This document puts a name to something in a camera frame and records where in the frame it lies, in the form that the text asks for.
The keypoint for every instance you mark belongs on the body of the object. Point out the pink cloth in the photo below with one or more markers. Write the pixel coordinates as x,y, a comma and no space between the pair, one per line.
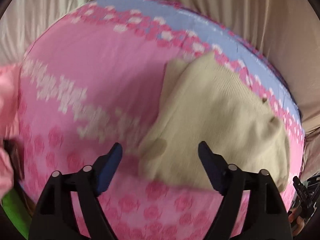
7,100

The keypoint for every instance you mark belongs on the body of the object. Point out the white satin cloth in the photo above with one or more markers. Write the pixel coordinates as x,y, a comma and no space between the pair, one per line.
37,25

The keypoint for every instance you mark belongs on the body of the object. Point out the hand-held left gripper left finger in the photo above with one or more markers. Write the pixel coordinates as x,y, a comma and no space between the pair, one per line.
108,165

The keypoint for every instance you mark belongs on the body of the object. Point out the green object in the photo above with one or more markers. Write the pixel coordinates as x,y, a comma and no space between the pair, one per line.
13,212

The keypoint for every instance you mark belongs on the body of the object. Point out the person's right hand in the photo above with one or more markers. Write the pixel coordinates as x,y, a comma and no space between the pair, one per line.
297,223

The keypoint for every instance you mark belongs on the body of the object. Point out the pink floral bedsheet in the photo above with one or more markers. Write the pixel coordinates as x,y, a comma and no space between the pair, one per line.
100,75

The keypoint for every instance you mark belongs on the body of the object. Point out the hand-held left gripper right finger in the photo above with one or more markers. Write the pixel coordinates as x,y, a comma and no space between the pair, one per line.
212,167

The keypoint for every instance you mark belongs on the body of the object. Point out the cream sweater with black hearts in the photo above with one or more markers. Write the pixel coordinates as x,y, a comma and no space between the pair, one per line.
212,110

